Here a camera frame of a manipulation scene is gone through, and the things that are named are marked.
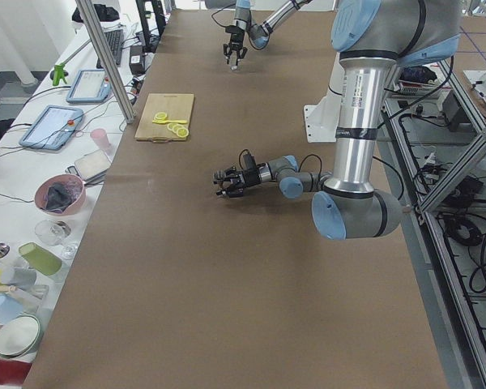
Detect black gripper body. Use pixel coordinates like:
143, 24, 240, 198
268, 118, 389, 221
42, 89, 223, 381
225, 25, 245, 51
231, 164, 262, 197

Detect clear glass shaker cup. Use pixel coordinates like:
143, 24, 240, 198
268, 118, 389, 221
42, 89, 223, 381
228, 56, 240, 71

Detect steel jigger measuring cup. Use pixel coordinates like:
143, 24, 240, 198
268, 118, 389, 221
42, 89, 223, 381
213, 170, 226, 196

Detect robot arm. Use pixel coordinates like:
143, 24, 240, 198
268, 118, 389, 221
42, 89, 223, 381
213, 1, 462, 240
205, 0, 309, 71

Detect pink plastic cup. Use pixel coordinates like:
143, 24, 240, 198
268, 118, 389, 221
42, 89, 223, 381
90, 128, 111, 152

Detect green plastic cup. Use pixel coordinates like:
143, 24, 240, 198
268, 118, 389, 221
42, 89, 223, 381
18, 242, 62, 276

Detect grey cup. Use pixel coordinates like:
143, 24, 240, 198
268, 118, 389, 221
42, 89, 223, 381
0, 267, 36, 289

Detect light blue cup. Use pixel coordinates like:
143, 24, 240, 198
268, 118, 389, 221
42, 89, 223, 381
0, 294, 23, 324

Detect lemon slice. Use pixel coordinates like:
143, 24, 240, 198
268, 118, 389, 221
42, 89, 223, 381
173, 125, 184, 134
176, 127, 190, 139

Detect yellow plastic knife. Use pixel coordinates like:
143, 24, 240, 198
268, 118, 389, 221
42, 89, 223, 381
152, 119, 188, 125

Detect wooden cutting board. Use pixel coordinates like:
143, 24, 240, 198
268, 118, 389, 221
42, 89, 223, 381
134, 93, 194, 143

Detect black power adapter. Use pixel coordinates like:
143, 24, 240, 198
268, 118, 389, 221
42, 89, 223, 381
129, 45, 146, 75

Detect black keyboard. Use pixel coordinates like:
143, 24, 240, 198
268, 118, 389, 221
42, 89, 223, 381
104, 28, 124, 66

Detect kitchen scale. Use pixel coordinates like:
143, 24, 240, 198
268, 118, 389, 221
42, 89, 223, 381
66, 150, 111, 183

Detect teach pendant tablet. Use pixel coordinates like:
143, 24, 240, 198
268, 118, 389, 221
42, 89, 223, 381
66, 69, 111, 104
19, 105, 84, 151

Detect pink bowl with cloth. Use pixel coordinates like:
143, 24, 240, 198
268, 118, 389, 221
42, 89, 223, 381
34, 173, 86, 216

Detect green clamp tool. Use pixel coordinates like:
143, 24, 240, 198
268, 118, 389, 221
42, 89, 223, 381
51, 64, 68, 87

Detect wine glass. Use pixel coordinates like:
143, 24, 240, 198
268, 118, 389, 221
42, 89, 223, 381
34, 220, 79, 260

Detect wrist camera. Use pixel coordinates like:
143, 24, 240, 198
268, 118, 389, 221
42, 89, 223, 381
238, 149, 257, 170

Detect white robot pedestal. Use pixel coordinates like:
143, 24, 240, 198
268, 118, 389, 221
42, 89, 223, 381
304, 54, 344, 143

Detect aluminium frame post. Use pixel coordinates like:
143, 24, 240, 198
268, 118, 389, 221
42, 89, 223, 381
75, 0, 135, 124

